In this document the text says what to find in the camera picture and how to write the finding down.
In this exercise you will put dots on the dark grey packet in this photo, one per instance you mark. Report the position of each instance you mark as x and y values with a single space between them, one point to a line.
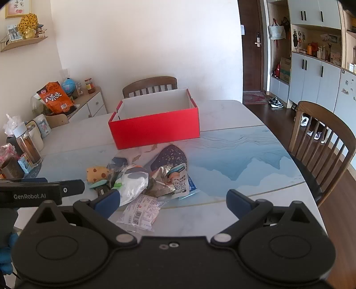
118 161

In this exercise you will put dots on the white drink pouch teal cap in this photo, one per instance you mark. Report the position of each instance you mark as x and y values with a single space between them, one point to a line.
180 180

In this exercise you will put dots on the brown metal tin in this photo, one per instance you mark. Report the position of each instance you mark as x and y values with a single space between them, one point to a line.
11 170

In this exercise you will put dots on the wooden slat-back chair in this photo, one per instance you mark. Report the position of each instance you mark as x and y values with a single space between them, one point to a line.
150 84
319 133

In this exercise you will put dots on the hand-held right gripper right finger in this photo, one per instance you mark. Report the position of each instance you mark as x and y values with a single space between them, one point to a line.
239 202

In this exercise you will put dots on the black white sneakers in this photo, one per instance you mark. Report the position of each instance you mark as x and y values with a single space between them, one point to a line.
276 102

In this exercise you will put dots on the small blue globe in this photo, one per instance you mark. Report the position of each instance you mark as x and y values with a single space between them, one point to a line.
67 86

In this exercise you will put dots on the white sideboard cabinet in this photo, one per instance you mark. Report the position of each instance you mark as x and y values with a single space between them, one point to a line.
89 107

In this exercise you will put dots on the golden ornament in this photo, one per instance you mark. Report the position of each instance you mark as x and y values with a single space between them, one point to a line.
27 25

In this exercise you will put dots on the cream lidded container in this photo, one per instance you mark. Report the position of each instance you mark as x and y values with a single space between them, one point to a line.
36 137

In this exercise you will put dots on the white slippers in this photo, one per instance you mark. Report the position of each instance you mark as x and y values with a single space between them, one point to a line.
304 121

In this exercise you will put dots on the brown cardboard carton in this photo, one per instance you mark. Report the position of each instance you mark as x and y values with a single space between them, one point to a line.
285 71

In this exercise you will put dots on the gold foil packet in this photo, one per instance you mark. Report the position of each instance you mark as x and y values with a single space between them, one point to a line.
161 189

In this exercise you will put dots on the pale canvas tote bag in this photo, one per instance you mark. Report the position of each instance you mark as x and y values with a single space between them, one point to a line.
276 31

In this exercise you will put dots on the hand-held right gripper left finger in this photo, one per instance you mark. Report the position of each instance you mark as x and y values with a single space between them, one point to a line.
107 202

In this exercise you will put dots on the person's left hand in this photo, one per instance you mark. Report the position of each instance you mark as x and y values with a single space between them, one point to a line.
7 253

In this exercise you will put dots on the small blue white carton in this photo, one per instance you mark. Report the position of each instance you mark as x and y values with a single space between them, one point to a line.
25 164

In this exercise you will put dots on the framed wall picture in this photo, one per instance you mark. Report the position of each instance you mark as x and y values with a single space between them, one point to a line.
18 8

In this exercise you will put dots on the patterned door rug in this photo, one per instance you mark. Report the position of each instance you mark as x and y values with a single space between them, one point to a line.
254 97

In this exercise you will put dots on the white printed mug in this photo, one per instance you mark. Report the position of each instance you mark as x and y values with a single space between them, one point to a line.
43 126

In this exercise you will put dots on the brown entrance door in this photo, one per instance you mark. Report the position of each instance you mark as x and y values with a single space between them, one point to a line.
249 66

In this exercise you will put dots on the clear packet red print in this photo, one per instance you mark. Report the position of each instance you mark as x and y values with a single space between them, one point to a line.
140 214

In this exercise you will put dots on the red cardboard box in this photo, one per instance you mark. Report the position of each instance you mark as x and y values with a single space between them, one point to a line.
155 130

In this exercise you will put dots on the pale blue wall cabinet unit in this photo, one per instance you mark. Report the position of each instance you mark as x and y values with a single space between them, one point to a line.
311 72

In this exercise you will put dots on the red toy figure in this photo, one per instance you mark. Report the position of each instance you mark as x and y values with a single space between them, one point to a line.
277 71

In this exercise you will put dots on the glass bottle with brown tea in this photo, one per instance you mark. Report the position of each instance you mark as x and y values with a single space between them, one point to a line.
26 147

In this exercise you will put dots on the white plastic packet green print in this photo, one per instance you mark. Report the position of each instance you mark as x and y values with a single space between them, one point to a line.
133 184

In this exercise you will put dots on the orange snack bag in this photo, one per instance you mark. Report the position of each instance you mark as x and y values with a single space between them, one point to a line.
57 98

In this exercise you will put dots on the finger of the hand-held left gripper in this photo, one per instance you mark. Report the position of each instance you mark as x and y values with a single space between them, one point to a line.
73 188
22 180

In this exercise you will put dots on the white blue patterned desktop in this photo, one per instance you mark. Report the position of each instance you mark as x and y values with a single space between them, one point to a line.
236 133

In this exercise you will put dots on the red-capped sauce jar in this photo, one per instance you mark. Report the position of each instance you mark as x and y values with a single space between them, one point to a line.
89 86

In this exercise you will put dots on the wooden wall shelf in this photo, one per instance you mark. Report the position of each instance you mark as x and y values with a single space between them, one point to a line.
25 43

